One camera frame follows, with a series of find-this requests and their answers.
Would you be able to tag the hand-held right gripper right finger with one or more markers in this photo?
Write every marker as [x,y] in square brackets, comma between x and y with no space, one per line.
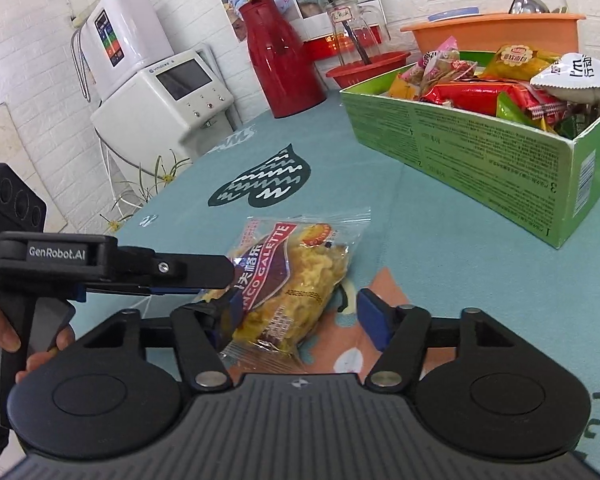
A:
[375,317]

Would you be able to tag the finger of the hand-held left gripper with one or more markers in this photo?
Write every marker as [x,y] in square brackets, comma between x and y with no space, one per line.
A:
[180,267]

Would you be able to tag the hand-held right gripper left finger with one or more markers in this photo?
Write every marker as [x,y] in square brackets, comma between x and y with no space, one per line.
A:
[190,345]

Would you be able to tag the clear yellow cracker packet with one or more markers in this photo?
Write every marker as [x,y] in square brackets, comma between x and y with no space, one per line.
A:
[295,280]

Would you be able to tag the green cardboard box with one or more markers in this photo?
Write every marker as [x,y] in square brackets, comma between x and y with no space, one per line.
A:
[480,150]

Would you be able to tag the large red snack bag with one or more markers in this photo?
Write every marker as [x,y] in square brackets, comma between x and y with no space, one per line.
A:
[480,97]

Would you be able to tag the pink edged snack packet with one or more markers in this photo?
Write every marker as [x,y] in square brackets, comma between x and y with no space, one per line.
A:
[442,65]

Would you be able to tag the yellow transparent snack packet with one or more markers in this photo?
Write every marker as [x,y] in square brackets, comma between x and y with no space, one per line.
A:
[517,62]

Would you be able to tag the white snack packet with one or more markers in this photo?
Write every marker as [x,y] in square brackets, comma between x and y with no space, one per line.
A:
[575,80]

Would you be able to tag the person's left hand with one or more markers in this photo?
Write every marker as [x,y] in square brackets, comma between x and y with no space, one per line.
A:
[0,330]

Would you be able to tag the yellow flowering twig plant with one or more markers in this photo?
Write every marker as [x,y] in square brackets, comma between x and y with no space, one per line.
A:
[167,176]

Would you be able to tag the white stone slab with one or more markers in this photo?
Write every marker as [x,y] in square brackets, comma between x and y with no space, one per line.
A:
[10,135]

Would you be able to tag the white machine with screen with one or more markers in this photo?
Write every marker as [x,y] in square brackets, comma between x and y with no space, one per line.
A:
[145,110]

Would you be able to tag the red thermos jug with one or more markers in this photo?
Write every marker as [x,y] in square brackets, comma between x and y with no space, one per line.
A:
[280,70]

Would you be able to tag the red plastic basin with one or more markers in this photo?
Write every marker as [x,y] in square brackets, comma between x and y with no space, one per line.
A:
[360,75]

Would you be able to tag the glass pitcher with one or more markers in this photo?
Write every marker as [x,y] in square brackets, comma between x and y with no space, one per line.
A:
[342,35]

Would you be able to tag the orange plastic basin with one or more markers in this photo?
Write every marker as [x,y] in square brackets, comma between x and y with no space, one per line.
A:
[480,32]

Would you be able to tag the blue plastic lid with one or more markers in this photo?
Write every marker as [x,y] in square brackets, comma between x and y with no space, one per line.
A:
[455,14]

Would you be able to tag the white wall water purifier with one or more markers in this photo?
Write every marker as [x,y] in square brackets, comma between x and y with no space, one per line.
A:
[130,30]

